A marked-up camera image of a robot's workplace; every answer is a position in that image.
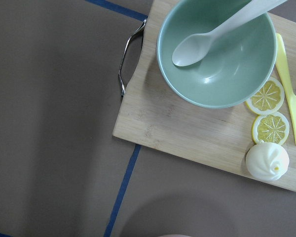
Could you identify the white plastic spoon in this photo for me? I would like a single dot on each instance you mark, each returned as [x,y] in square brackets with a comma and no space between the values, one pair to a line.
[196,46]

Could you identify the green bowl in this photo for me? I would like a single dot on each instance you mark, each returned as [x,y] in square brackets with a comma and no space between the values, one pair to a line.
[238,64]

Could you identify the lemon slice upper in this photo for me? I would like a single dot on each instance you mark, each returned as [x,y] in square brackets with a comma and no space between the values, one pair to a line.
[268,99]

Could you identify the lemon slice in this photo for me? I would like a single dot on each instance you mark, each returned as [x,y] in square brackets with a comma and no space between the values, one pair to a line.
[268,99]
[272,128]

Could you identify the lemon slice lower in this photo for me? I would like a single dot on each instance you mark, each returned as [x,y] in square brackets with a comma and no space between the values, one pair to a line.
[272,128]

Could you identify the white garlic bulb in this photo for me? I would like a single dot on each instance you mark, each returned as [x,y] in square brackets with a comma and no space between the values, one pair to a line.
[267,161]

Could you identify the yellow plastic knife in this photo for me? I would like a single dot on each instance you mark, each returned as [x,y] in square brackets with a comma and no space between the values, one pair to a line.
[282,68]

